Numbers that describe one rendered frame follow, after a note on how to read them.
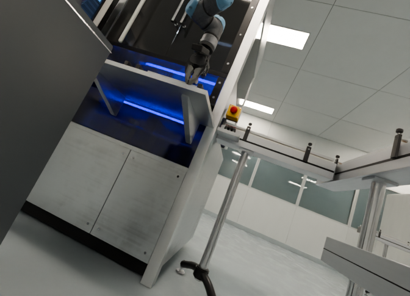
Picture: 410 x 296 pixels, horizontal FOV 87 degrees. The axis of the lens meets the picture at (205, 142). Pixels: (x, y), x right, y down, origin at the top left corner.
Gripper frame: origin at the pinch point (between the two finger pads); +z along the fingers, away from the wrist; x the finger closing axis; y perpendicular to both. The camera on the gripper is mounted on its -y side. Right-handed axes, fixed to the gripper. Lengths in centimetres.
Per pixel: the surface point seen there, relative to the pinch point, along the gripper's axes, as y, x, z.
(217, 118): 34.9, -10.7, -1.0
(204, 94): -5.1, -10.4, 5.4
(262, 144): 46, -39, 1
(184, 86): -5.1, -1.6, 5.0
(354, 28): 150, -100, -204
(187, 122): 16.8, -1.2, 12.4
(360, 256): 14, -84, 39
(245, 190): 495, -58, -4
